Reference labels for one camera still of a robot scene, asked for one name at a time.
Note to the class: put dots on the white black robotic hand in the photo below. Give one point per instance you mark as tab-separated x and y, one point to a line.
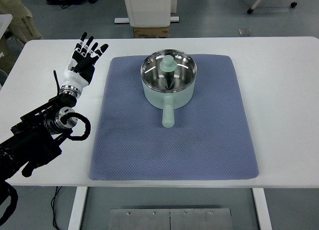
81	66

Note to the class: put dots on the mint green pot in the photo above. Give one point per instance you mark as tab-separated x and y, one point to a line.
168	102

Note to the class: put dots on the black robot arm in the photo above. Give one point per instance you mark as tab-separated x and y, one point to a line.
36	140

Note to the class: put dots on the person in beige clothes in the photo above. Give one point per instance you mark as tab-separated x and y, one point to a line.
22	25

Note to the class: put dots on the glass lid with green knob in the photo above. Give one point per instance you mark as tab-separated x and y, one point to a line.
168	71

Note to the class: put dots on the cardboard box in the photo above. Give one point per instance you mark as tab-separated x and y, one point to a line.
151	32

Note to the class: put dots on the white side table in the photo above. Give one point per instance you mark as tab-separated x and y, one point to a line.
5	20

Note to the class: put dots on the blue textured mat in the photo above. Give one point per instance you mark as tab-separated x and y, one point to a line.
210	139

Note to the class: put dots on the white table left leg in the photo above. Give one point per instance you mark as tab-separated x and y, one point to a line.
78	208

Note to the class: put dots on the white table leg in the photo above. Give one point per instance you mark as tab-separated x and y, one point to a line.
261	209
78	208

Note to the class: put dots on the metal floor plate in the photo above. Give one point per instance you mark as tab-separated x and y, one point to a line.
170	219

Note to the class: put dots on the grey floor socket cover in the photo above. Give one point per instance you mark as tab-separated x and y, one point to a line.
245	32

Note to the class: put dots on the white rolling chair base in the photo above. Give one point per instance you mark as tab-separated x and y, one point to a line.
264	6

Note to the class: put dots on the white table right leg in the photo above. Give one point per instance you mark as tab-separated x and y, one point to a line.
261	209

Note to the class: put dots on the white pedestal cabinet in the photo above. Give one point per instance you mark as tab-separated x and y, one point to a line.
149	13

